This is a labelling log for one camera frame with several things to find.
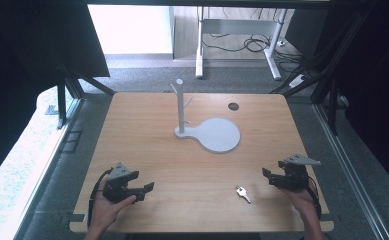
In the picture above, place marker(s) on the aluminium rail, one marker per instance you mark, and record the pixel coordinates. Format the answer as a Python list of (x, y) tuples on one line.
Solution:
[(352, 173), (45, 173)]

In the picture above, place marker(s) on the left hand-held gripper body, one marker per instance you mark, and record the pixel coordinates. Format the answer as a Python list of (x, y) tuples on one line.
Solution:
[(117, 173)]

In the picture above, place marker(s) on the black metal frame strut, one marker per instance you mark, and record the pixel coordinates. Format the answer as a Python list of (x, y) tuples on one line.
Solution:
[(68, 83), (328, 73)]

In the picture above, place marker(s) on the person's left hand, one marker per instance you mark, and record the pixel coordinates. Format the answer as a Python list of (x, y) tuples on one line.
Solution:
[(103, 211)]

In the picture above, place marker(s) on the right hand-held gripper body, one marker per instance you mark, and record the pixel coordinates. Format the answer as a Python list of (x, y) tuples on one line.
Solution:
[(298, 175)]

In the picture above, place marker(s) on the white power strip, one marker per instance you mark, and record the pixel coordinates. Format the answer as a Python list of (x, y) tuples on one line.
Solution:
[(297, 80)]

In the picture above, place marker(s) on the grey key stand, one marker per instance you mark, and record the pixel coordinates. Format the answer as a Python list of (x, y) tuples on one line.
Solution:
[(215, 135)]

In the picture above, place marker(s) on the person's right hand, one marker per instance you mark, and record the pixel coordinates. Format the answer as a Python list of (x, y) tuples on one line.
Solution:
[(303, 203)]

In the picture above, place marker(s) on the silver key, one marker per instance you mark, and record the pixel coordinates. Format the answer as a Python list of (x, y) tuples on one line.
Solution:
[(242, 192)]

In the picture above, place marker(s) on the white desk frame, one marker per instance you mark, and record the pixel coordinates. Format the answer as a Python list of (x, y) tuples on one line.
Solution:
[(200, 50)]

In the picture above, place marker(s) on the black round table grommet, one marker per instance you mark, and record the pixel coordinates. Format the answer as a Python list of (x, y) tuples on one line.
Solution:
[(233, 106)]

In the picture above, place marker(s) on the black curtain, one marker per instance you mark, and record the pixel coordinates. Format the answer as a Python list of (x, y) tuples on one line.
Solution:
[(375, 83), (32, 66)]

